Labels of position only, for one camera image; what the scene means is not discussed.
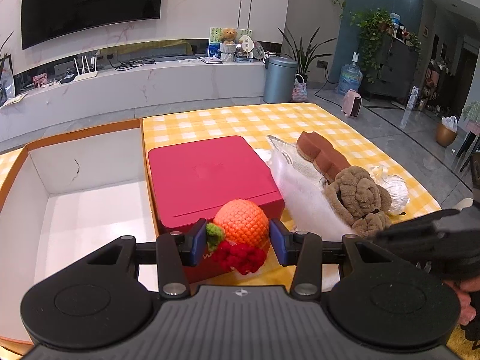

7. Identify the orange knitted fruit toy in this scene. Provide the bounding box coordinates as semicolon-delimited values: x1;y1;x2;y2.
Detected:
206;199;269;275

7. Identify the brown plush scrunchie toy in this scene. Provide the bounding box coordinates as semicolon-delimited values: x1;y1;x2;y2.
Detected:
324;166;391;238

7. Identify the brown bear-shaped sponge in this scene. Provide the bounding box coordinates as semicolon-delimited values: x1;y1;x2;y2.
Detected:
296;132;351;183

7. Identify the person right hand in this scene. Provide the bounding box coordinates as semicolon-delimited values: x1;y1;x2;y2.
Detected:
444;276;480;326

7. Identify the white lace cloth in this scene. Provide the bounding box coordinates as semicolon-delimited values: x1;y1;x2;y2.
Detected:
257;135;352;242

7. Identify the red box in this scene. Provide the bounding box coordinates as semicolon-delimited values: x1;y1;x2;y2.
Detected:
147;135;287;285

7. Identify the gold pot with bag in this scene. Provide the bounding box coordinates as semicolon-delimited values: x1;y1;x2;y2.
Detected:
435;115;458;147

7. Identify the orange cardboard box white inside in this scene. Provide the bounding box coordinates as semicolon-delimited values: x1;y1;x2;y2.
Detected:
1;119;158;356

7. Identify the yellow checkered tablecloth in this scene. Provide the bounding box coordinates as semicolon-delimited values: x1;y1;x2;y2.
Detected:
0;102;480;360

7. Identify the pink space heater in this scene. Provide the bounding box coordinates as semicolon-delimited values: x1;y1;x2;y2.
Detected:
342;89;362;118

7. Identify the pink woven handbag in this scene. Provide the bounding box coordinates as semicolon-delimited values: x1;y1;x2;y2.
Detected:
291;74;308;102

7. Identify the blue-grey trash bin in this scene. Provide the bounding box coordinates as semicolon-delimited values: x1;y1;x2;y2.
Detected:
263;55;298;104

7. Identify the blue water jug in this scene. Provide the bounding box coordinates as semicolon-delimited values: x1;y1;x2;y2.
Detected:
335;52;363;95

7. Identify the white marble TV console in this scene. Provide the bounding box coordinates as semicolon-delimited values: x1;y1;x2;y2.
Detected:
1;58;266;141

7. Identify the green potted floor plant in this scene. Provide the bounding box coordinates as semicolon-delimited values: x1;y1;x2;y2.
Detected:
278;26;336;82

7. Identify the white wifi router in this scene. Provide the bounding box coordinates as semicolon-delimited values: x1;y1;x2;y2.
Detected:
73;55;98;81

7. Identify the dark cabinet with plants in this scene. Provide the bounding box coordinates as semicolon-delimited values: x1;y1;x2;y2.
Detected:
351;8;421;100

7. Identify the teddy bear on console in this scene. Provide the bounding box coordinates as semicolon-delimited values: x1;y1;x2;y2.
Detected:
220;28;238;45

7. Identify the black wall television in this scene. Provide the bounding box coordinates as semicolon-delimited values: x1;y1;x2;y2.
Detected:
21;0;161;49

